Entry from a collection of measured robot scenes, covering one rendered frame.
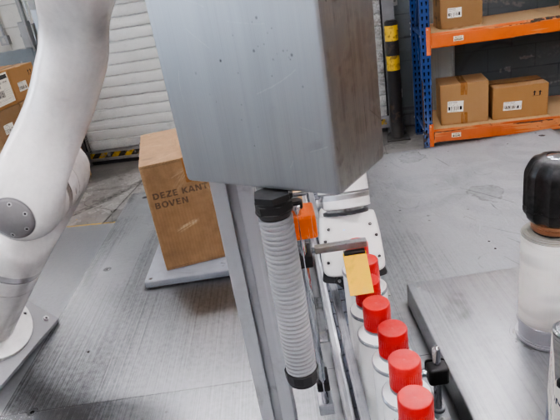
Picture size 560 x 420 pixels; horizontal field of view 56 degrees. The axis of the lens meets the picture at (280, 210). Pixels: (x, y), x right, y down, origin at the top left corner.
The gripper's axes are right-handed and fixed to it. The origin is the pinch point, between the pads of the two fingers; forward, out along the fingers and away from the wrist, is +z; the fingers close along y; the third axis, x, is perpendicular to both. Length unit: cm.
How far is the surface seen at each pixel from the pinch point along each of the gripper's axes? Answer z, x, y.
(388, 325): -4.4, -28.9, 0.3
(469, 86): -70, 325, 137
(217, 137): -26.8, -39.6, -14.0
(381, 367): 0.2, -29.2, -1.2
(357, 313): -3.5, -19.4, -2.2
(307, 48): -31, -48, -5
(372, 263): -9.1, -16.1, 1.2
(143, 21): -179, 389, -119
